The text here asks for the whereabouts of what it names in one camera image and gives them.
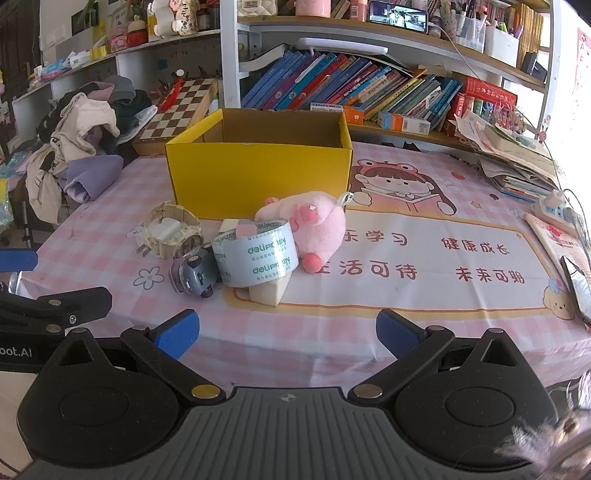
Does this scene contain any white shelf unit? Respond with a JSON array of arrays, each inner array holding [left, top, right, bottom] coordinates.
[[11, 2, 552, 140]]

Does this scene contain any white power strip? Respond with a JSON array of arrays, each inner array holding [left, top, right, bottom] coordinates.
[[533, 190, 585, 237]]

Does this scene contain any row of colourful books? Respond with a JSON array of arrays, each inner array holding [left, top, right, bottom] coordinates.
[[240, 44, 460, 134]]

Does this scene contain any smartphone on shelf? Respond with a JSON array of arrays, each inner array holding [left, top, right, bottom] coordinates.
[[368, 1, 428, 34]]

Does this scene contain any white tape roll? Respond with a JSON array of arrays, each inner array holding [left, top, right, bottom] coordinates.
[[210, 219, 301, 289]]

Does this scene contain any white charger plug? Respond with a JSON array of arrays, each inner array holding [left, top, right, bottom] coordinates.
[[126, 224, 151, 257]]

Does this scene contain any stack of papers and books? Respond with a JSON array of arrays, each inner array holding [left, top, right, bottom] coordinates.
[[453, 112, 558, 202]]

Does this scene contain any red book box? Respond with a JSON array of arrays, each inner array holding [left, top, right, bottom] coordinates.
[[448, 72, 523, 130]]

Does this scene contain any pile of clothes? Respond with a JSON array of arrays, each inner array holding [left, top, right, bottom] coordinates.
[[25, 75, 156, 224]]

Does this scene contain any grey tally counter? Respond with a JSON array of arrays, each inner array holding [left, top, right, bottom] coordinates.
[[169, 244, 221, 298]]

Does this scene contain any orange white small box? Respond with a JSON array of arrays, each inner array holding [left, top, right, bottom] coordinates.
[[378, 112, 431, 136]]

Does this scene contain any white pen holder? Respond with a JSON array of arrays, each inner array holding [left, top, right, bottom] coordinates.
[[484, 26, 519, 67]]

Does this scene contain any pink cylindrical container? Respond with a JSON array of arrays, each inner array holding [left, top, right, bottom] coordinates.
[[294, 0, 332, 18]]

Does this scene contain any wooden chessboard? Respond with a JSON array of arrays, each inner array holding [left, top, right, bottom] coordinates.
[[132, 78, 218, 156]]

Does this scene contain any white cat figurine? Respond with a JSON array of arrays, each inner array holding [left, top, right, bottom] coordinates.
[[151, 0, 200, 38]]

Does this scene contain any yellow cardboard box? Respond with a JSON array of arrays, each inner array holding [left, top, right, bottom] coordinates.
[[165, 109, 353, 220]]

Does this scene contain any pink plush pig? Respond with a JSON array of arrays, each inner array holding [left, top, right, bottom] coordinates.
[[254, 191, 353, 274]]

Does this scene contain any cream wooden block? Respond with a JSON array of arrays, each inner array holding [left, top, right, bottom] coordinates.
[[217, 218, 293, 307]]

